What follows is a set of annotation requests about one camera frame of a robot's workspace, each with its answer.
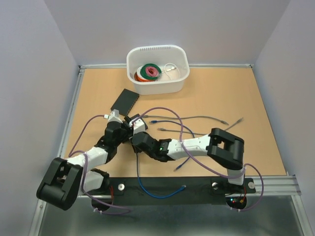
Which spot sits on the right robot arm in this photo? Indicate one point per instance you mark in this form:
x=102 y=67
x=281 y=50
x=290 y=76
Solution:
x=223 y=147

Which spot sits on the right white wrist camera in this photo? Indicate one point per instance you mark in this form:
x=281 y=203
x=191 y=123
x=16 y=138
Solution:
x=137 y=125

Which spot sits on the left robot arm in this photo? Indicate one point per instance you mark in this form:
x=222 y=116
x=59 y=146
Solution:
x=65 y=178

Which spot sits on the aluminium table frame rail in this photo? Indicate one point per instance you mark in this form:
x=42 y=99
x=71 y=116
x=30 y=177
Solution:
x=224 y=97

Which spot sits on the white plastic bin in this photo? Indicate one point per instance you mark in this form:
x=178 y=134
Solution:
x=172 y=66

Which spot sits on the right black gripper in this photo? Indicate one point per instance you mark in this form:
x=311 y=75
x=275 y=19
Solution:
x=135 y=147

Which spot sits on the black network switch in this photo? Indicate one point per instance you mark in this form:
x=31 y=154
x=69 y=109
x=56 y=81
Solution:
x=129 y=132
x=125 y=102

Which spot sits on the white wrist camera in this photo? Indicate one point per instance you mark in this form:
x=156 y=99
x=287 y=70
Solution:
x=113 y=116
x=137 y=125

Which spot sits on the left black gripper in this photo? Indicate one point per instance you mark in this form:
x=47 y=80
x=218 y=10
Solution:
x=129 y=130

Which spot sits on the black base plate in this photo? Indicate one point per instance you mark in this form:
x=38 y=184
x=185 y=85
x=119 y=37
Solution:
x=170 y=190

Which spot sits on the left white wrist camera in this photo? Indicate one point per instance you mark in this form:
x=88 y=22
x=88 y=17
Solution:
x=113 y=116

